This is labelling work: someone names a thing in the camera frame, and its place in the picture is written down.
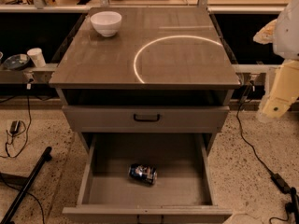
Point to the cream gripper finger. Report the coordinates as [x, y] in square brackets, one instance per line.
[265, 35]
[284, 91]

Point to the blue pepsi can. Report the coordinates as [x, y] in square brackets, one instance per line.
[142, 173]

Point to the grey drawer cabinet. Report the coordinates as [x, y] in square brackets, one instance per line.
[161, 56]

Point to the open middle drawer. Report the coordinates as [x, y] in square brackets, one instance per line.
[182, 193]

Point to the closed top drawer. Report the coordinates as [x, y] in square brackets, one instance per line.
[119, 119]

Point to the black right power adapter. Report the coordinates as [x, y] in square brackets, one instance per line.
[280, 183]

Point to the black power adapter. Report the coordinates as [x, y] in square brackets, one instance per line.
[280, 183]
[14, 128]

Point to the white ceramic bowl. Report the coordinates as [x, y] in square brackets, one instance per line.
[106, 23]

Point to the white paper cup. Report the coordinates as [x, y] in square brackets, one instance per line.
[37, 57]

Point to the grey left side shelf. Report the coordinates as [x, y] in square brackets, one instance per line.
[34, 75]

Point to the black tripod leg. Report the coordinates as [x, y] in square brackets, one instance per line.
[28, 181]

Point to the dark blue plate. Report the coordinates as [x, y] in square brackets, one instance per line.
[16, 62]

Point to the black left power adapter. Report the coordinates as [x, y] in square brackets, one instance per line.
[14, 128]

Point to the black drawer handle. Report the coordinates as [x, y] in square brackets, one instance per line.
[146, 118]

